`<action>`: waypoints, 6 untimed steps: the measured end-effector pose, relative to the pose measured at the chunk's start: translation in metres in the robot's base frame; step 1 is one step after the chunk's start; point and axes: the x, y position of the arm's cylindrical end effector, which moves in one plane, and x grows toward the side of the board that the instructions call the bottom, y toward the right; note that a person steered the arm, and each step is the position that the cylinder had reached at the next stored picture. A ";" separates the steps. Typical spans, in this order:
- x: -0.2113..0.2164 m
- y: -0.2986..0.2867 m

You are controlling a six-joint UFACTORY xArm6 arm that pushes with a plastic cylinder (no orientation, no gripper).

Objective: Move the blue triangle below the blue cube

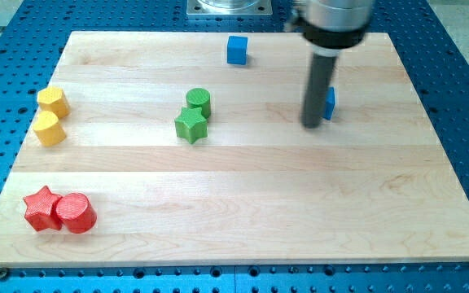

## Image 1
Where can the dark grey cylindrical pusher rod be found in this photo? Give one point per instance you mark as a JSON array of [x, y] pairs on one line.
[[314, 103]]

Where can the blue triangle block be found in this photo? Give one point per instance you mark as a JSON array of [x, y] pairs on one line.
[[330, 103]]

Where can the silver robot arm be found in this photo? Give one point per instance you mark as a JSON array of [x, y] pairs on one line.
[[329, 26]]

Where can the blue cube block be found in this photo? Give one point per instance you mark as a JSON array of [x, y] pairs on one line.
[[237, 50]]

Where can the green cylinder block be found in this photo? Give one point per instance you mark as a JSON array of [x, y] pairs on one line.
[[199, 98]]

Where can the blue perforated metal table plate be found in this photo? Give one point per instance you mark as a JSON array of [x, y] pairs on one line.
[[32, 38]]

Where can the green star block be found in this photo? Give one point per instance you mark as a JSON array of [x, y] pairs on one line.
[[191, 124]]

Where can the light wooden board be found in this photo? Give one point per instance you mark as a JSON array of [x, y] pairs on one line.
[[371, 185]]

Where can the yellow hexagon block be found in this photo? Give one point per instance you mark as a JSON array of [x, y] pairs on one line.
[[53, 99]]

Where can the yellow heart block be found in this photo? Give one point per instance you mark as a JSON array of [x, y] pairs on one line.
[[48, 129]]

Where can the red cylinder block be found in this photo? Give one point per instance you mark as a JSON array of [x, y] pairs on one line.
[[76, 213]]

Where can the red star block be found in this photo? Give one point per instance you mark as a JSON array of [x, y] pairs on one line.
[[40, 210]]

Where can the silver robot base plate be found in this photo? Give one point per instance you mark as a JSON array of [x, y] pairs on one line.
[[228, 7]]

